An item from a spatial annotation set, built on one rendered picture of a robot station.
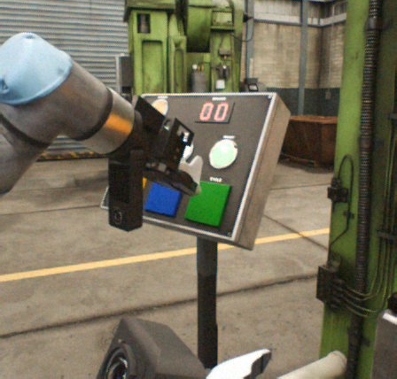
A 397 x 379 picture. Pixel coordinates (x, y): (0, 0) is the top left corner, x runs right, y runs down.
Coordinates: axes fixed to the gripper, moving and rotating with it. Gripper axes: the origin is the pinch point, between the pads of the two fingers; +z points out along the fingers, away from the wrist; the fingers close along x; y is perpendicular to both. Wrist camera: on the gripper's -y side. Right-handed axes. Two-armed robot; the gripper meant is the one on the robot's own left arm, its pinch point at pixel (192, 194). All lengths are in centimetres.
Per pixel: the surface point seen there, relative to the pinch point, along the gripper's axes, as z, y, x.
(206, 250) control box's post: 21.9, -7.0, 8.0
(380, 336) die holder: 8.2, -12.6, -30.6
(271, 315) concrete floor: 165, -24, 45
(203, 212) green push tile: 4.4, -2.0, -0.2
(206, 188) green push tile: 4.4, 2.5, 0.9
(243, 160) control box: 5.2, 8.7, -4.5
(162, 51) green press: 255, 235, 308
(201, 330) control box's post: 32.0, -24.7, 9.4
